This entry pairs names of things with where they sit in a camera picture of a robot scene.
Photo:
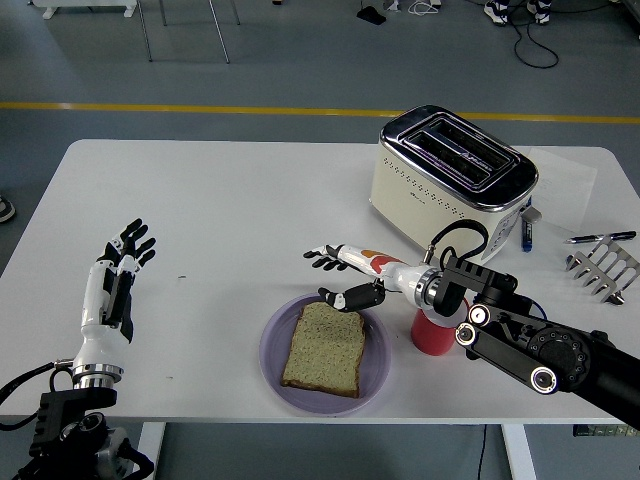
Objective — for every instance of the person's black white shoe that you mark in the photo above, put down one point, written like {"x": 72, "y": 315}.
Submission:
{"x": 496, "y": 10}
{"x": 539, "y": 12}

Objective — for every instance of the white table leg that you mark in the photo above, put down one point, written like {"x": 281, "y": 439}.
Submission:
{"x": 147, "y": 452}
{"x": 520, "y": 455}

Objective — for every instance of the black floor pedal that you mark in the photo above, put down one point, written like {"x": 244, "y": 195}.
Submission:
{"x": 371, "y": 14}

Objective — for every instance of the silver metal toast rack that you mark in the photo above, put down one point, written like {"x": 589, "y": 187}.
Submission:
{"x": 602, "y": 280}

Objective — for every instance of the white furniture base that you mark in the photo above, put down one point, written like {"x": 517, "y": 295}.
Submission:
{"x": 85, "y": 6}

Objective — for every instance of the brown bread slice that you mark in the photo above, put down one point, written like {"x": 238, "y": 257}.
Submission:
{"x": 325, "y": 350}

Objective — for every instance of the cream chrome toaster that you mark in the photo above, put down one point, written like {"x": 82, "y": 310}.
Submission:
{"x": 425, "y": 215}

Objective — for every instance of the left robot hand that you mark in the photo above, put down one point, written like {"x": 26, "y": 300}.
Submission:
{"x": 97, "y": 340}

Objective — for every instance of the blue marker pen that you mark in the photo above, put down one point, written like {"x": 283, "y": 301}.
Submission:
{"x": 526, "y": 237}

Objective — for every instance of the grey metal chair frame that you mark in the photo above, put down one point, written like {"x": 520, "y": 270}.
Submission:
{"x": 220, "y": 35}

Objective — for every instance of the black silver ballpoint pen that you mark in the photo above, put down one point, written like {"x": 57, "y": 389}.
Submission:
{"x": 600, "y": 237}

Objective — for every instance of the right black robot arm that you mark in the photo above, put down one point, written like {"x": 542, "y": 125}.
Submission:
{"x": 555, "y": 350}

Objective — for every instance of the black table control panel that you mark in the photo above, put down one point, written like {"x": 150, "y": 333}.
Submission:
{"x": 600, "y": 431}

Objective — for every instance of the purple plastic plate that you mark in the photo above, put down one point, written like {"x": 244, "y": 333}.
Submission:
{"x": 275, "y": 350}

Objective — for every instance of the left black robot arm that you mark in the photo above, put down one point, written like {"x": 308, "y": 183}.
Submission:
{"x": 70, "y": 425}

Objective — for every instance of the red enamel mug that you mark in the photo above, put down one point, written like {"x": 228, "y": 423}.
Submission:
{"x": 432, "y": 337}

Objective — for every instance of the person's grey shoe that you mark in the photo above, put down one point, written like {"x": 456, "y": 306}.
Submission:
{"x": 5, "y": 210}

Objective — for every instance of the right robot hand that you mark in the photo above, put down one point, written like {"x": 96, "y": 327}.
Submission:
{"x": 395, "y": 275}

